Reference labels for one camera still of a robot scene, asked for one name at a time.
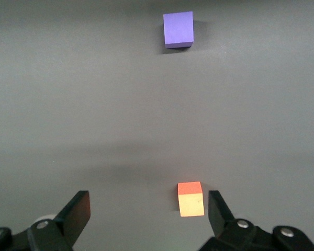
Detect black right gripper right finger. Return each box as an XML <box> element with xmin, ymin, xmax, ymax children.
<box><xmin>198</xmin><ymin>190</ymin><xmax>275</xmax><ymax>251</ymax></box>

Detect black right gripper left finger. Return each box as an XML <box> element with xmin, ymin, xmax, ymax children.
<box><xmin>27</xmin><ymin>190</ymin><xmax>92</xmax><ymax>251</ymax></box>

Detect orange cube block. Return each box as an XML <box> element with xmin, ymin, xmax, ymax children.
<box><xmin>177</xmin><ymin>181</ymin><xmax>205</xmax><ymax>218</ymax></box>

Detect purple cube block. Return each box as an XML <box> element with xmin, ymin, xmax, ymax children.
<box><xmin>163</xmin><ymin>11</ymin><xmax>194</xmax><ymax>50</ymax></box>

